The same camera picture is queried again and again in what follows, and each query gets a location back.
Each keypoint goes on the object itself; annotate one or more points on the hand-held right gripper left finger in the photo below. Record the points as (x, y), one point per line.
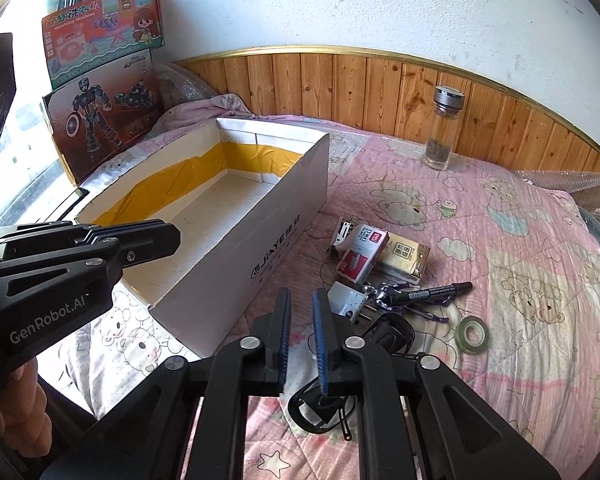
(282, 335)

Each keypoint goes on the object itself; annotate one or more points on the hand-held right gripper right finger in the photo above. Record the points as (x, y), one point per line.
(320, 340)

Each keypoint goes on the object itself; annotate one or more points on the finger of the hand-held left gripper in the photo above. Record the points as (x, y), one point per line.
(145, 237)
(80, 265)

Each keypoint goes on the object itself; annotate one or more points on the black glasses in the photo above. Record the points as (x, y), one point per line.
(395, 330)

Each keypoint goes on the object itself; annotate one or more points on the purple action figure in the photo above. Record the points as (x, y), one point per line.
(382, 295)

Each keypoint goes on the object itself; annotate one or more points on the red and grey staples box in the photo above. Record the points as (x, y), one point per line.
(362, 255)

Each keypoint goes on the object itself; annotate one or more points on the white cardboard box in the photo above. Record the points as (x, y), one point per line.
(260, 240)

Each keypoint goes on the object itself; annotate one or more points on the black marker pen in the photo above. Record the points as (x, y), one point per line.
(440, 291)

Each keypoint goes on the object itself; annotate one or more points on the person's left hand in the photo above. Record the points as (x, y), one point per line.
(20, 415)

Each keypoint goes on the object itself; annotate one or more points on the black framed panel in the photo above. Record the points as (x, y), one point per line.
(75, 194)

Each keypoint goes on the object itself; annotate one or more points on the small yellow box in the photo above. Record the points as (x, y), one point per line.
(405, 257)

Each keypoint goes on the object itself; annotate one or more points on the robot toy box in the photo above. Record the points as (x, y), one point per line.
(105, 115)

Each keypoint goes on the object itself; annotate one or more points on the green tape roll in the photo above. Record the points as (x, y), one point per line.
(459, 336)

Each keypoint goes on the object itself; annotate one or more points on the clear bubble wrap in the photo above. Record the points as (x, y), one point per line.
(580, 185)
(185, 87)

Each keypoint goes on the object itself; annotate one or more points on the pink printed blanket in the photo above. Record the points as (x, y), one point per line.
(505, 310)

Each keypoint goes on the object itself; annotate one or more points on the colourful toy washing machine box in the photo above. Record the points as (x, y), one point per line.
(105, 30)

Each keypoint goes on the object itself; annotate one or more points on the glass bottle with metal cap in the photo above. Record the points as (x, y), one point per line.
(442, 130)

